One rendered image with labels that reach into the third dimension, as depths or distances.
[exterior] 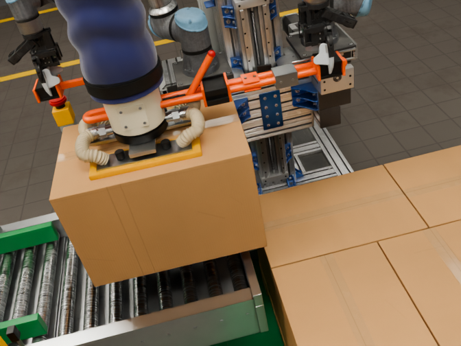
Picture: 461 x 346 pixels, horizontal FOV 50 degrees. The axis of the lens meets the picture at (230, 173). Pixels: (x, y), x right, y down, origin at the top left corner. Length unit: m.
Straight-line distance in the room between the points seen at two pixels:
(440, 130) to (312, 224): 1.63
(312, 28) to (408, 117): 2.09
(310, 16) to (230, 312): 0.96
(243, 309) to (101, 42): 0.95
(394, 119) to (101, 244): 2.34
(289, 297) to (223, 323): 0.24
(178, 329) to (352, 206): 0.82
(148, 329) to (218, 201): 0.49
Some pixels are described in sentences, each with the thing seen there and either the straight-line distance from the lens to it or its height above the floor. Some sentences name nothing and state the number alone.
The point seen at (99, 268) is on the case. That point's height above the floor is 0.76.
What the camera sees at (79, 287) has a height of 0.49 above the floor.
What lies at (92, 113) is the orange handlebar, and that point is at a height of 1.20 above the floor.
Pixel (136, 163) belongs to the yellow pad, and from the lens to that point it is 1.49.
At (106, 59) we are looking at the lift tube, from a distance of 1.36.
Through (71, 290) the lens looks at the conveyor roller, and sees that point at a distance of 1.99.
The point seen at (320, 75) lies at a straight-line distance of 1.53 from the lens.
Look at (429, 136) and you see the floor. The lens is 3.33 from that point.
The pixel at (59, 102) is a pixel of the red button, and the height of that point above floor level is 1.03.
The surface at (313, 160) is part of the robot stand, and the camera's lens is 2.79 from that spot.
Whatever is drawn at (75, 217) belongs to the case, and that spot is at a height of 0.99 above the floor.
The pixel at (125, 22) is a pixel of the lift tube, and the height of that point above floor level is 1.49.
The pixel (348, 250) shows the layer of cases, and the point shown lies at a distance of 1.86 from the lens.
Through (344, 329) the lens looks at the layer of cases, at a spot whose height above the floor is 0.54.
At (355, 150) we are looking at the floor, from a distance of 3.20.
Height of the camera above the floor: 1.93
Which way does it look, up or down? 38 degrees down
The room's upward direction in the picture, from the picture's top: 12 degrees counter-clockwise
